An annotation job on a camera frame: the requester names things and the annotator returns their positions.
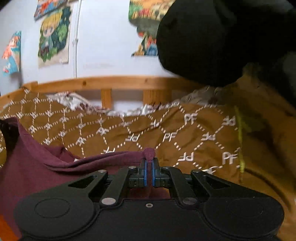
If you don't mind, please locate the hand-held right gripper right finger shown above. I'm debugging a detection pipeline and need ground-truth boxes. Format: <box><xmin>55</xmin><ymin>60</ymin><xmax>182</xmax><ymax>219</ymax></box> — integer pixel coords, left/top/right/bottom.
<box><xmin>151</xmin><ymin>158</ymin><xmax>232</xmax><ymax>207</ymax></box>

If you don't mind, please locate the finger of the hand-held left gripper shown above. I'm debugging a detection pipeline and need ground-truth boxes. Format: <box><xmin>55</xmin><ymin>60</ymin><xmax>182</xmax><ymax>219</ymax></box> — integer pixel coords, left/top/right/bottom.
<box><xmin>0</xmin><ymin>120</ymin><xmax>19</xmax><ymax>158</ymax></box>

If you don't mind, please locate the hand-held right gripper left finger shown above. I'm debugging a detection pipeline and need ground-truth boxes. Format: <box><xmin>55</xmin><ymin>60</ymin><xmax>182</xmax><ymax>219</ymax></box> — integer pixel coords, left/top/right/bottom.
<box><xmin>67</xmin><ymin>158</ymin><xmax>148</xmax><ymax>207</ymax></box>

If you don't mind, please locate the maroon long-sleeve sweater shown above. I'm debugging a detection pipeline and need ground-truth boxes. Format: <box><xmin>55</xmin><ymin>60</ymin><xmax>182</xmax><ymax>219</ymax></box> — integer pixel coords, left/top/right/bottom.
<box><xmin>0</xmin><ymin>117</ymin><xmax>173</xmax><ymax>240</ymax></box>

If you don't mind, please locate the brown printed blanket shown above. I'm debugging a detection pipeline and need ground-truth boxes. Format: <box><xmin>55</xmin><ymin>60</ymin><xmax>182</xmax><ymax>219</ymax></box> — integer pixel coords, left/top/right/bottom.
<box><xmin>0</xmin><ymin>88</ymin><xmax>296</xmax><ymax>241</ymax></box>

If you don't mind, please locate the white floral bed sheet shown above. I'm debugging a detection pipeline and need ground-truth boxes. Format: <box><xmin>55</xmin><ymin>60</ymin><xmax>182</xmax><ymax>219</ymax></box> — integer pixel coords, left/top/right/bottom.
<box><xmin>46</xmin><ymin>86</ymin><xmax>222</xmax><ymax>117</ymax></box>

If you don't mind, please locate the curled cartoon poster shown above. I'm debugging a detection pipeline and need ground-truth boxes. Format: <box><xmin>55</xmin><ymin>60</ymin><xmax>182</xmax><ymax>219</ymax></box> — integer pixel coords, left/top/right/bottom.
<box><xmin>2</xmin><ymin>31</ymin><xmax>22</xmax><ymax>76</ymax></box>

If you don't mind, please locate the blond cartoon figure poster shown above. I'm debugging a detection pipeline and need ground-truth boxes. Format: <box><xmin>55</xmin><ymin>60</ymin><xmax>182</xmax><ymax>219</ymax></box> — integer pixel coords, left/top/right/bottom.
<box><xmin>38</xmin><ymin>6</ymin><xmax>73</xmax><ymax>69</ymax></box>

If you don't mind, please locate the red and blue cartoon poster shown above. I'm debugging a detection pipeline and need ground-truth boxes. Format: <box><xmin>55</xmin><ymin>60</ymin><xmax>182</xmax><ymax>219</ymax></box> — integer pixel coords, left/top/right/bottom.
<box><xmin>33</xmin><ymin>0</ymin><xmax>77</xmax><ymax>21</ymax></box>

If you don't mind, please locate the black puffer jacket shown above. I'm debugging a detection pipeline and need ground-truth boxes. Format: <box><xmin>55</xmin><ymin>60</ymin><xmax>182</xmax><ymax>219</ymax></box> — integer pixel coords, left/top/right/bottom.
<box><xmin>156</xmin><ymin>0</ymin><xmax>296</xmax><ymax>109</ymax></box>

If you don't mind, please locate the colourful landscape poster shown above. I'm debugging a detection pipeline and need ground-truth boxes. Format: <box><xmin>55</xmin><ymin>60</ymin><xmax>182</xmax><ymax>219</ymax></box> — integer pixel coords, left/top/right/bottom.
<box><xmin>129</xmin><ymin>0</ymin><xmax>176</xmax><ymax>57</ymax></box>

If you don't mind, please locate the wooden bed frame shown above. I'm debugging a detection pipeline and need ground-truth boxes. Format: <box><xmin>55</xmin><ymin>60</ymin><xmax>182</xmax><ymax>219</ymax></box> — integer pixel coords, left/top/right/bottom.
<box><xmin>0</xmin><ymin>76</ymin><xmax>208</xmax><ymax>110</ymax></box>

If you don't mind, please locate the white wall pipe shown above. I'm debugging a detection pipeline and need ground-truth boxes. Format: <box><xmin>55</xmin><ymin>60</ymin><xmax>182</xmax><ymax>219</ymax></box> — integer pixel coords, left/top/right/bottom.
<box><xmin>72</xmin><ymin>0</ymin><xmax>82</xmax><ymax>78</ymax></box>

